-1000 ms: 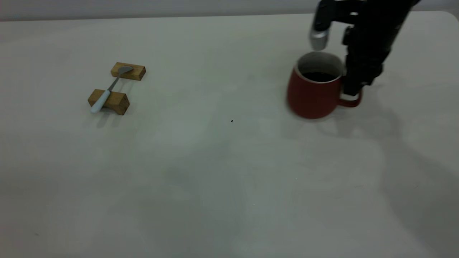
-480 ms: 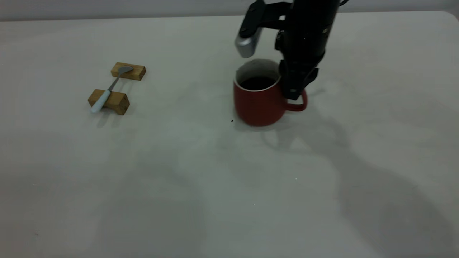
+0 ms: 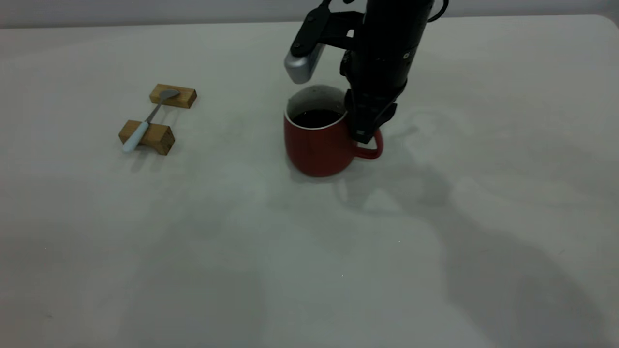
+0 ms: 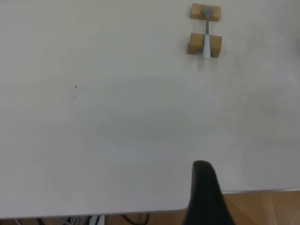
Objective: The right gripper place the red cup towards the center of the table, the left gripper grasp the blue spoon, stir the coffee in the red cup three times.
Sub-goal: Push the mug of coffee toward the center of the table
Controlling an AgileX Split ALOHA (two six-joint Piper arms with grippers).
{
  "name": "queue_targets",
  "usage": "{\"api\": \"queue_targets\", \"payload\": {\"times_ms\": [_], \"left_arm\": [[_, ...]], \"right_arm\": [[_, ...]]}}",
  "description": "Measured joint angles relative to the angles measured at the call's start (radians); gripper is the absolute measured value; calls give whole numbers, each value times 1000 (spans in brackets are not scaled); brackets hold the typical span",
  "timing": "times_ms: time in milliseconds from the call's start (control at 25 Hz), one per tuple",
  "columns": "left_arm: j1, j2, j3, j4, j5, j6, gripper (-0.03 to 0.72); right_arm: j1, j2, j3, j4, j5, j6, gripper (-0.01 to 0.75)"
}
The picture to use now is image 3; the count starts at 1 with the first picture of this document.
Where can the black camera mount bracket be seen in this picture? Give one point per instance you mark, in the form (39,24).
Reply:
(333,26)

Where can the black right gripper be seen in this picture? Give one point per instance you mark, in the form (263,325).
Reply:
(377,72)

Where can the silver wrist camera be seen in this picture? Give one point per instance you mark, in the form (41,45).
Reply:
(302,65)

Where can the arched wooden block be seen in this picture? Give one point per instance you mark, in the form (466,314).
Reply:
(160,137)

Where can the flat wooden block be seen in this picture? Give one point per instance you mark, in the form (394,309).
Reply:
(186,99)

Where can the red ceramic mug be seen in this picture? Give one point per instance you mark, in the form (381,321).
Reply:
(314,151)

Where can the dark coffee liquid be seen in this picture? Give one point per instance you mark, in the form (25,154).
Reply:
(314,118)

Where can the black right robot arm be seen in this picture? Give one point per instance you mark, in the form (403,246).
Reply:
(396,21)

